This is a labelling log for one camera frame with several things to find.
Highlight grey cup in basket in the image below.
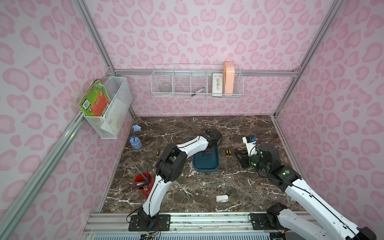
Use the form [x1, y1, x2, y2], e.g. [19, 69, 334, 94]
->
[161, 84, 173, 93]

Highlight blue spray bottle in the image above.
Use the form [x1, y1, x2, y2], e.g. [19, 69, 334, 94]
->
[129, 125, 142, 150]

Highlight pink box in basket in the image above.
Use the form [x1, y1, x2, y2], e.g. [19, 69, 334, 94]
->
[223, 62, 235, 96]

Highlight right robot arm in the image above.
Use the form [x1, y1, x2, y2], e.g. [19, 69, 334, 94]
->
[234, 143, 377, 240]

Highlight red pencil cup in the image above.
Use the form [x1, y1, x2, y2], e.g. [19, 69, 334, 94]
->
[132, 172, 154, 197]

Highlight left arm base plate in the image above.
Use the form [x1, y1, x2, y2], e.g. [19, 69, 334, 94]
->
[128, 214, 171, 232]

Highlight black marker in basket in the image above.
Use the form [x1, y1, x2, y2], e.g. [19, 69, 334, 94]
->
[191, 88, 206, 97]

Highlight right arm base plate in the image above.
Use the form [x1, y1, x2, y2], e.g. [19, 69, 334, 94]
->
[248, 213, 285, 231]

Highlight white wire wall basket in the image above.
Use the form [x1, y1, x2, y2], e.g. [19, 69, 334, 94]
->
[151, 64, 244, 98]

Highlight white mesh side basket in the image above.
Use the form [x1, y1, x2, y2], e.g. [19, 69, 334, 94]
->
[78, 77, 133, 139]

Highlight green red booklet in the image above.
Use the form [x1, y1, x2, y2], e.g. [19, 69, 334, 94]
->
[78, 80, 112, 117]

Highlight teal plastic storage box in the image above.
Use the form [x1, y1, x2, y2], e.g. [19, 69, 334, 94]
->
[192, 144, 220, 173]

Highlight white papers in basket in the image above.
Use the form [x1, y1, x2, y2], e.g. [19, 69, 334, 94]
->
[101, 98, 129, 139]

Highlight small white eraser block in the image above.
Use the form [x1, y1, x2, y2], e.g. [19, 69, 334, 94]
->
[216, 195, 229, 203]

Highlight white card in basket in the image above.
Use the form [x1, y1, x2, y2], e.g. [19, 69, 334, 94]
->
[212, 73, 224, 97]

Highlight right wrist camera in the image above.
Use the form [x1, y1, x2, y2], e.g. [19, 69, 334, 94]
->
[243, 135, 258, 157]

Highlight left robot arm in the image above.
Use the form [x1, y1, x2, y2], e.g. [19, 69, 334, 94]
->
[138, 130, 222, 228]

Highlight grey white stapler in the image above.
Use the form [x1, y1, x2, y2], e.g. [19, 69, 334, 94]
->
[287, 196, 296, 204]

